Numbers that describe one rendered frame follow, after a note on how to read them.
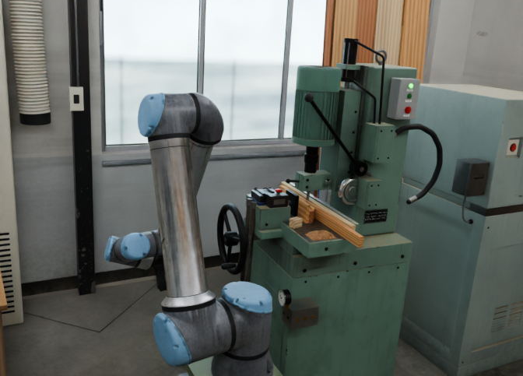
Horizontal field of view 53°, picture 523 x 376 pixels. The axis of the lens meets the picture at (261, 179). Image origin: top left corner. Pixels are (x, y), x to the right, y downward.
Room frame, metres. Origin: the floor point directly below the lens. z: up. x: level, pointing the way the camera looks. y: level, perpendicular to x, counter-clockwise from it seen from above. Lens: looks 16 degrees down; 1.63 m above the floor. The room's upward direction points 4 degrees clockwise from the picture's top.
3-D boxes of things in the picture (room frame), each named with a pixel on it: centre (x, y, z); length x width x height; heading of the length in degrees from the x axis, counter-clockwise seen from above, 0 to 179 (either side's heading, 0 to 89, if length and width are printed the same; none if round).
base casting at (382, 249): (2.19, -0.31, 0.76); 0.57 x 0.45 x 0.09; 115
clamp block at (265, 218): (2.04, -0.04, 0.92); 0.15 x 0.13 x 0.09; 25
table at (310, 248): (2.08, -0.11, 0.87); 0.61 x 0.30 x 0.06; 25
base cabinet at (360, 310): (2.19, -0.31, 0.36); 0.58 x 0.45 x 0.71; 115
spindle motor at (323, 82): (2.14, -0.20, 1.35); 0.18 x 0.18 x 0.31
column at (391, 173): (2.27, -0.46, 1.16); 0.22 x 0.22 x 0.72; 25
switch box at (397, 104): (2.15, -0.55, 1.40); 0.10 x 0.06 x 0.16; 115
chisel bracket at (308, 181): (2.15, -0.22, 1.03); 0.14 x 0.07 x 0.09; 115
